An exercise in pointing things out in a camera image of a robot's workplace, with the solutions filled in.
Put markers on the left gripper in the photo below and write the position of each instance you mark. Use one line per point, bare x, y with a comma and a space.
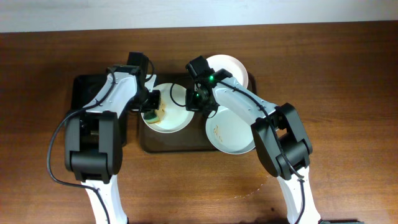
156, 102

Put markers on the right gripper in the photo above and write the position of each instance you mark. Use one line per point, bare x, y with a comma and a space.
191, 104

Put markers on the green yellow sponge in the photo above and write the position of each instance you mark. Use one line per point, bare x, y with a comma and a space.
151, 117

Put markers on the white plate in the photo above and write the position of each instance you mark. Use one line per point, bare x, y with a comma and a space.
172, 117

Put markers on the cream plate top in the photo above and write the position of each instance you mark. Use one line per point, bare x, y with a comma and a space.
232, 65

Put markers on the pale blue plate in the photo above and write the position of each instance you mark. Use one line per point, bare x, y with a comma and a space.
228, 132

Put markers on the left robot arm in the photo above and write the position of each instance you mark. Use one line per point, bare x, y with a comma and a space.
97, 165

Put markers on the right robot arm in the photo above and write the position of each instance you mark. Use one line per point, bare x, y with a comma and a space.
281, 141

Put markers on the brown plastic serving tray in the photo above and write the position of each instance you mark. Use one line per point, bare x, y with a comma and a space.
192, 138

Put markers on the small black tray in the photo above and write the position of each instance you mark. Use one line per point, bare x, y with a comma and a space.
85, 88

